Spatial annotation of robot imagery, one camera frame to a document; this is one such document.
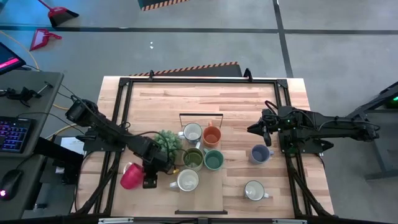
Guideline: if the white mug blue leaf print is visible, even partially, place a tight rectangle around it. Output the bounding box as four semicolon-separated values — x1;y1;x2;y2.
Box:
243;180;270;202

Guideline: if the orange ceramic mug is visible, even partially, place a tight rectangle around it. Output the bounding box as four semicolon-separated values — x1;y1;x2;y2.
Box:
202;121;223;148

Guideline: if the hazard striped black ramp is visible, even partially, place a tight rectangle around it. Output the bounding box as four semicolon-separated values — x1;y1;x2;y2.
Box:
137;0;191;12
128;61;243;78

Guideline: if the silver aluminium bracket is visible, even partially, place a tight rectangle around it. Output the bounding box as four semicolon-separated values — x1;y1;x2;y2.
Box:
98;217;135;224
272;218;308;224

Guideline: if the dark monitor screen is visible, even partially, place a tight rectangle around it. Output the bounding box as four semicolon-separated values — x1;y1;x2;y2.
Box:
0;42;27;76

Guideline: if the red broom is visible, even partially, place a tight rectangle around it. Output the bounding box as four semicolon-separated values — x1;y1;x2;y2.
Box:
37;0;80;28

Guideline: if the black computer mouse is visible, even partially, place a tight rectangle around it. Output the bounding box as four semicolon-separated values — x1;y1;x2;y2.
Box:
0;169;25;202

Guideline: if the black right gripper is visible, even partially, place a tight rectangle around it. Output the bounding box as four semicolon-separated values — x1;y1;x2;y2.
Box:
247;107;282;147

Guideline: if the grey side table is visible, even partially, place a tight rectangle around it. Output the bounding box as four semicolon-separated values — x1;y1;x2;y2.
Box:
0;70;65;220

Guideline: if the yellow cable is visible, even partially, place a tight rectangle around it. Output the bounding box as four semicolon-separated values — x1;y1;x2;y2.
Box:
0;29;78;141

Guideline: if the black equipment stand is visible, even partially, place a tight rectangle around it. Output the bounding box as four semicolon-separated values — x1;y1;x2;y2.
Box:
346;81;398;181

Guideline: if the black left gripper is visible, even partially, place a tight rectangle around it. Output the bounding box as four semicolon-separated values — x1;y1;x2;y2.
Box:
132;138;174;190

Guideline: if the red plastic cup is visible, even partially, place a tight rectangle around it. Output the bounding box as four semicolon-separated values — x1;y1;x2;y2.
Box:
120;161;146;190

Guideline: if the lavender blue mug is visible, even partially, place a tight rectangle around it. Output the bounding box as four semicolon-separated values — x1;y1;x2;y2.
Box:
248;144;275;166

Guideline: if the teal green mug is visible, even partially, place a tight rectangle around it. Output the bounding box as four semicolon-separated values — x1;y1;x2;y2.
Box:
203;148;224;171

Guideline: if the white paper sheet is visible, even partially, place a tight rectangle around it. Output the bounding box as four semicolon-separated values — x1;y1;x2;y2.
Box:
60;136;86;156

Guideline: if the red dustpan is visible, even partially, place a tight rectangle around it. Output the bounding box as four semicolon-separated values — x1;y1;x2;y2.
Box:
29;28;63;52

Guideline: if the olive green mug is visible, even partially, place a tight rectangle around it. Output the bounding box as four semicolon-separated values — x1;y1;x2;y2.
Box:
182;141;205;172

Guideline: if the yellow mug white interior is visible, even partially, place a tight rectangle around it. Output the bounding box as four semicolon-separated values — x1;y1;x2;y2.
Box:
169;169;200;192

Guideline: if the blue-rimmed floral print mug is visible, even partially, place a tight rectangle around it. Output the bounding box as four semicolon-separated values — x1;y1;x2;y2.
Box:
177;122;203;144

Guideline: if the white patterned bowl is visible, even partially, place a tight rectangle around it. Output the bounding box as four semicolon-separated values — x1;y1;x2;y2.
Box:
154;129;183;156

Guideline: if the backlit keyboard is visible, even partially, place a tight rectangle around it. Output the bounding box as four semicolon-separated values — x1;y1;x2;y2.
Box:
0;116;32;154

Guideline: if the wooden shelf black metal frame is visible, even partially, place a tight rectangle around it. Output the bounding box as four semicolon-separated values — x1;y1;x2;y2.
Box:
175;113;228;215

